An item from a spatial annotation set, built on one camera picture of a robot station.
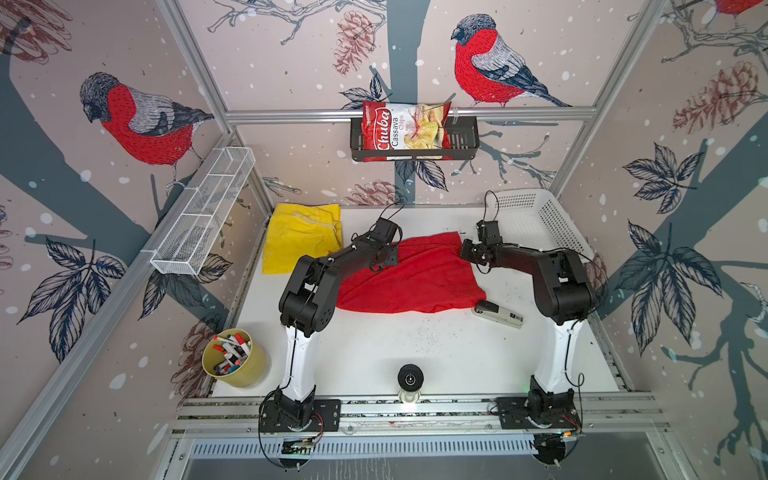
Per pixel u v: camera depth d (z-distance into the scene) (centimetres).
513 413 73
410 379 69
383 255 81
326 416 73
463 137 95
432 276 99
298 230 109
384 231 81
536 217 117
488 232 85
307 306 54
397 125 88
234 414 76
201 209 77
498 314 88
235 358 73
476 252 92
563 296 55
